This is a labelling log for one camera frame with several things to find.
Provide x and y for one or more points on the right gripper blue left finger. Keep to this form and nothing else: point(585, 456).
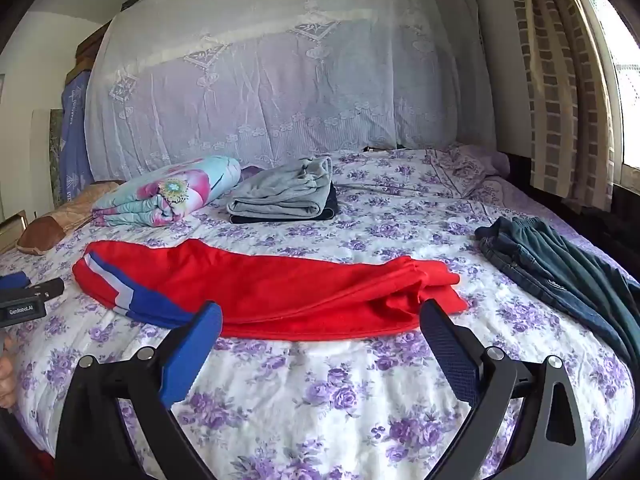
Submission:
point(93, 441)

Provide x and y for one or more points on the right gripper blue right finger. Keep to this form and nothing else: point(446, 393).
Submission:
point(547, 441)

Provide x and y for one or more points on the red pants with blue stripe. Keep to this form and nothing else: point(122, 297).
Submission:
point(264, 297)

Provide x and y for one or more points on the person's left hand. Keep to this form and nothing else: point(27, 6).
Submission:
point(7, 375)

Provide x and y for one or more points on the brown satin pillow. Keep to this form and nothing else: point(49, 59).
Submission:
point(47, 231)

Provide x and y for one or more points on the blue printed fabric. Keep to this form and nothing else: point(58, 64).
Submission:
point(73, 164)

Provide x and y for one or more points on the dark green pants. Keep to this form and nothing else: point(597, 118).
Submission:
point(585, 274)

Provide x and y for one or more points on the folded floral quilt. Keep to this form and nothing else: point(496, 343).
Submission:
point(168, 194)

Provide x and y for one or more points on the blue denim jeans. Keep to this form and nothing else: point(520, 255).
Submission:
point(524, 270)

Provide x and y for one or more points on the purple floral pillow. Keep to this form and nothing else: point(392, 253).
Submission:
point(457, 171)

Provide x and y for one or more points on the folded grey pants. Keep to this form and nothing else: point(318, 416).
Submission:
point(295, 191)

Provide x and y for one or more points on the folded dark navy garment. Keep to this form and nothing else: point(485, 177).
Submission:
point(329, 211)

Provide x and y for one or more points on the white lace covered headboard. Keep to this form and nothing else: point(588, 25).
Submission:
point(269, 81)

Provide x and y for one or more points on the beige checkered curtain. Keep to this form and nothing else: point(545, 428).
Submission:
point(569, 106)

